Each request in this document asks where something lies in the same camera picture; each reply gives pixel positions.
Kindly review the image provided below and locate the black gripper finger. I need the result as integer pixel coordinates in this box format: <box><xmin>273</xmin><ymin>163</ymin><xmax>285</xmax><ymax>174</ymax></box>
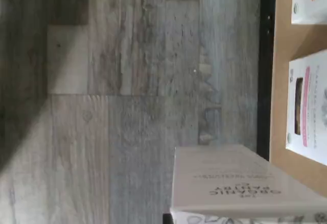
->
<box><xmin>162</xmin><ymin>212</ymin><xmax>175</xmax><ymax>224</ymax></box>

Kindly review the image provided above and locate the white box green strip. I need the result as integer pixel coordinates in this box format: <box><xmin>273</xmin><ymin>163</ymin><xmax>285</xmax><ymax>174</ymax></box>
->
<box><xmin>169</xmin><ymin>143</ymin><xmax>327</xmax><ymax>224</ymax></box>

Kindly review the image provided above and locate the black metal shelf rack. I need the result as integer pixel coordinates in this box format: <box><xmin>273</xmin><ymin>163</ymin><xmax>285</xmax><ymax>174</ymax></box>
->
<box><xmin>256</xmin><ymin>0</ymin><xmax>277</xmax><ymax>161</ymax></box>

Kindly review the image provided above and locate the white box pink strip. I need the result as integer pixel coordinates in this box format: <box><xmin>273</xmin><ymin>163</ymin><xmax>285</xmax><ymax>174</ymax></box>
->
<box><xmin>285</xmin><ymin>59</ymin><xmax>327</xmax><ymax>166</ymax></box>

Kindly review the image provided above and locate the wooden shelf board with boxes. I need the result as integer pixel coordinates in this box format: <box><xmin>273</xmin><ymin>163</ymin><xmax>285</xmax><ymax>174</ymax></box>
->
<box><xmin>269</xmin><ymin>0</ymin><xmax>327</xmax><ymax>198</ymax></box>

